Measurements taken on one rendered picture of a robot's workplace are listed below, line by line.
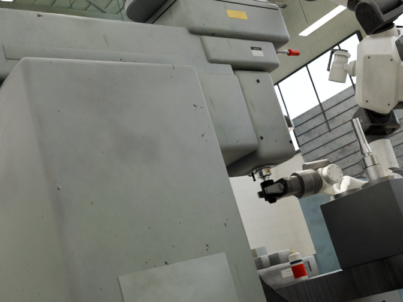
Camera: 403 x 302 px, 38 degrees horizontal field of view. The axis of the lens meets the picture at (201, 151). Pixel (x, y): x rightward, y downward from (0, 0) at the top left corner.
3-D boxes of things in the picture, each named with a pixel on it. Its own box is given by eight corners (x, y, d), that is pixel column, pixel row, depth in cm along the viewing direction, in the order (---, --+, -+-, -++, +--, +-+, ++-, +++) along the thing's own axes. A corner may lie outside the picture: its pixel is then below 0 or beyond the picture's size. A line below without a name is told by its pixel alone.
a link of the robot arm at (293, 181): (264, 181, 198) (292, 175, 203) (273, 208, 195) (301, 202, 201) (282, 170, 187) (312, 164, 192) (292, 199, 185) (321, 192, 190)
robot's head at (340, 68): (353, 84, 216) (331, 81, 221) (359, 57, 215) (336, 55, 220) (348, 82, 210) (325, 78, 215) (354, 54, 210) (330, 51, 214)
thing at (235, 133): (214, 174, 195) (193, 103, 201) (262, 148, 177) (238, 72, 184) (170, 179, 183) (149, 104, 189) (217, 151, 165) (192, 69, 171)
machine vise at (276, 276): (289, 283, 212) (279, 253, 215) (320, 274, 202) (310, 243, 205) (221, 304, 189) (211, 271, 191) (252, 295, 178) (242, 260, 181)
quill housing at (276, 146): (260, 176, 205) (234, 94, 213) (301, 155, 190) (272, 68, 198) (220, 180, 193) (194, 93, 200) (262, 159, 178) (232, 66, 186)
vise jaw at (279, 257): (261, 270, 206) (258, 259, 207) (292, 260, 196) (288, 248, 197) (250, 273, 202) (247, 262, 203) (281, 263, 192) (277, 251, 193)
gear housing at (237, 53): (237, 96, 216) (229, 72, 219) (282, 66, 199) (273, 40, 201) (166, 96, 195) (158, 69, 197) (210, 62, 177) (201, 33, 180)
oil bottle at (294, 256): (301, 280, 183) (291, 247, 186) (310, 278, 181) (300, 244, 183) (293, 283, 181) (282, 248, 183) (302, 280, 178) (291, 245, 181)
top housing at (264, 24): (246, 74, 226) (234, 37, 230) (294, 41, 207) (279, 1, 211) (147, 70, 195) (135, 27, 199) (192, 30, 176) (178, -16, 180)
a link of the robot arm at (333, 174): (303, 199, 199) (329, 193, 204) (320, 189, 190) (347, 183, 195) (292, 169, 202) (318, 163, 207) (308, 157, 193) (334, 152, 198)
